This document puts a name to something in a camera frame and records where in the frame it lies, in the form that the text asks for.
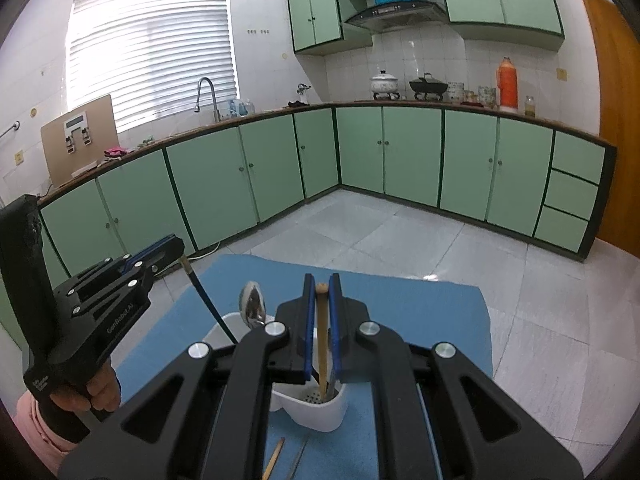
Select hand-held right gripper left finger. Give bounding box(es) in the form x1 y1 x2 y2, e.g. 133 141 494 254
57 273 321 480

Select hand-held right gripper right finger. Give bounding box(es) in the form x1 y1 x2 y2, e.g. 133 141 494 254
328 272 585 480

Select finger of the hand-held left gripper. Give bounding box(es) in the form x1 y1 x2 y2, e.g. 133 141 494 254
70 239 186 318
52 233 178 301

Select wooden chopstick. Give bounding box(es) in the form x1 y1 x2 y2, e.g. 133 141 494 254
262 436 286 480
316 283 333 402

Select large silver spoon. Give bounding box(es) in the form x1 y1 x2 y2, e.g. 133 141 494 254
239 281 268 330

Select dark blue chopstick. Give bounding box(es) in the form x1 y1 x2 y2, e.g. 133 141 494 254
179 255 239 347

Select white double utensil holder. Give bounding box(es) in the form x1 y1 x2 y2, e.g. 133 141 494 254
202 311 348 432

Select grey metal chopstick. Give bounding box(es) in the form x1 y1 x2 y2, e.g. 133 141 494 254
287 439 309 480

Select person's left hand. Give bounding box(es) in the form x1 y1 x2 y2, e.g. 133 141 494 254
85 361 122 415

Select blue tablecloth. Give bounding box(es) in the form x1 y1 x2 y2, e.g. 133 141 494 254
75 254 495 480

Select brown cardboard box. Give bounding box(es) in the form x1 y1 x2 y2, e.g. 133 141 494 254
41 95 119 188

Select steel kitchen faucet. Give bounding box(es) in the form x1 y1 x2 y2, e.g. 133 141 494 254
194 77 222 123

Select green lower cabinets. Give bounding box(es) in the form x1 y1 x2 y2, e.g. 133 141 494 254
0 101 618 356

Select white window blind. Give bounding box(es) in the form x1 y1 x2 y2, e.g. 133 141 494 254
65 0 238 136

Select gas stove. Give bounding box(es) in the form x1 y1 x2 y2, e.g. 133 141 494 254
357 92 448 102

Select white lidded pot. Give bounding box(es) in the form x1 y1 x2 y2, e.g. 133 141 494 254
370 70 400 95

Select black wok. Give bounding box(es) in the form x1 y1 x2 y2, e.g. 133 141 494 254
409 73 447 95

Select orange thermos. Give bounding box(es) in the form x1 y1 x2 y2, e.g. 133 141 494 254
496 57 519 111

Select black range hood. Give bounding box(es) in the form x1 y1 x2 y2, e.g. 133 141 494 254
344 2 449 32

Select wooden door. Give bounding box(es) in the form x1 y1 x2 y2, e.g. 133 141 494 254
579 0 640 261

